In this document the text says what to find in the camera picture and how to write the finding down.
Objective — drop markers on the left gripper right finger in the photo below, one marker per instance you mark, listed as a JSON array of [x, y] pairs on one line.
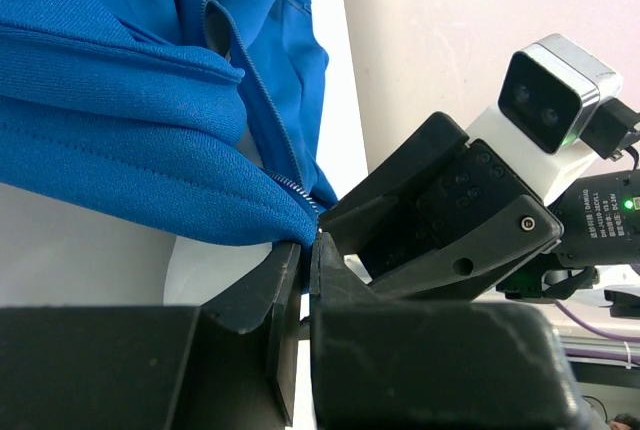
[[396, 364]]

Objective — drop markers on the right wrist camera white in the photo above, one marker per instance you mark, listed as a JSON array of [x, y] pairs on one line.
[[558, 111]]

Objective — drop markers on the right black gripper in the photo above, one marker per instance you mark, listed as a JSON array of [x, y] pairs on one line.
[[443, 217]]

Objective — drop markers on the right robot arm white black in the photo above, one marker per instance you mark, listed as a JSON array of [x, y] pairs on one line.
[[600, 217]]

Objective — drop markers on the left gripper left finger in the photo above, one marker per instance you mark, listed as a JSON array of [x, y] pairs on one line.
[[227, 364]]

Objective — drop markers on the blue zip jacket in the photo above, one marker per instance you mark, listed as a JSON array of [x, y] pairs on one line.
[[200, 118]]

